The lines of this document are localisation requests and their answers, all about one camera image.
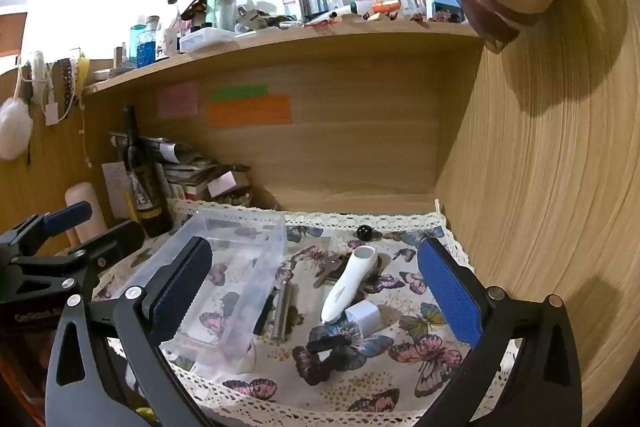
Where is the blue liquid bottle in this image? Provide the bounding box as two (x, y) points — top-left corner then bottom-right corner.
(129, 23), (160, 68)

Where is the orange sticky note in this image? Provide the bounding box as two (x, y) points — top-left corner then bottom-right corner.
(207, 94), (292, 126)

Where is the wooden desk shelf unit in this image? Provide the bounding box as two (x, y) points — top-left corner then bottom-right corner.
(0, 0), (640, 427)

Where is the green sticky note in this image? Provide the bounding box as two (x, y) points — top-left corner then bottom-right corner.
(210, 83), (269, 102)

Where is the black hair clip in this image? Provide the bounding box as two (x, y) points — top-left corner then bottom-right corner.
(306, 332), (353, 355)

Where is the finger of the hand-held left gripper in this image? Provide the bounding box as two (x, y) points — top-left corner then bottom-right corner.
(0, 201), (93, 258)
(66, 221), (147, 289)

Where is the black pen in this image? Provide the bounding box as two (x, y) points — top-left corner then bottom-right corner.
(254, 287), (277, 335)

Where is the silver metal cylinder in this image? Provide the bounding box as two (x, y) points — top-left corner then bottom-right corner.
(270, 279), (293, 340)

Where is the stack of books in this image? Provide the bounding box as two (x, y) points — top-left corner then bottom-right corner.
(110, 132), (253, 208)

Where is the pink sticky note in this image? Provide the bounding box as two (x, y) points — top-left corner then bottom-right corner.
(157, 82), (200, 118)

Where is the white fluffy pompom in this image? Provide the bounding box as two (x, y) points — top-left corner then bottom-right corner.
(0, 97), (33, 160)

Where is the cream foam roller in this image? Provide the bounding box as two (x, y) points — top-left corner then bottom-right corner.
(65, 182), (108, 248)

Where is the white handheld device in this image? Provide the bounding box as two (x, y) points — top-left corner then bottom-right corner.
(320, 245), (378, 324)

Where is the small white box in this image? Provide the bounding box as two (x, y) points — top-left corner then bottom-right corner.
(207, 171), (238, 200)

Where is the dark patterned strap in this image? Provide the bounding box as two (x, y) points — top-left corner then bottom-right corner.
(60, 59), (76, 120)

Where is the clear lidded tray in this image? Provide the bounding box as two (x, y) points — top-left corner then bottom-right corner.
(179, 28), (236, 54)

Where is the white cup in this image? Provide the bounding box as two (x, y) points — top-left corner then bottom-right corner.
(156, 28), (179, 58)

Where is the white marker tube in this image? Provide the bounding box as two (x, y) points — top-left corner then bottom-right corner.
(327, 0), (376, 18)

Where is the white note paper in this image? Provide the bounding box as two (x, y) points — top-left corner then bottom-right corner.
(101, 163), (132, 228)

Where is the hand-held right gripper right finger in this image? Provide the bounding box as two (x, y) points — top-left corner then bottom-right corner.
(416, 237), (583, 427)

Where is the white charging cable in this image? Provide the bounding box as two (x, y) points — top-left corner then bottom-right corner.
(42, 57), (62, 126)

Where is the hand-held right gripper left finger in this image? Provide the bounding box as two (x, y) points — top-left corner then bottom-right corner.
(44, 236), (221, 427)

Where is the dark wine bottle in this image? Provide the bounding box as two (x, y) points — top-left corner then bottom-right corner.
(121, 105), (173, 238)

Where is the white charger adapter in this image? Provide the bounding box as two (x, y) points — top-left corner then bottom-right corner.
(345, 300), (385, 338)

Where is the butterfly print lace cloth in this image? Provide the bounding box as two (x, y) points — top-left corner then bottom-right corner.
(55, 199), (526, 423)

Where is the clear plastic storage box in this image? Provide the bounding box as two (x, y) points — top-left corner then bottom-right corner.
(112, 207), (288, 358)

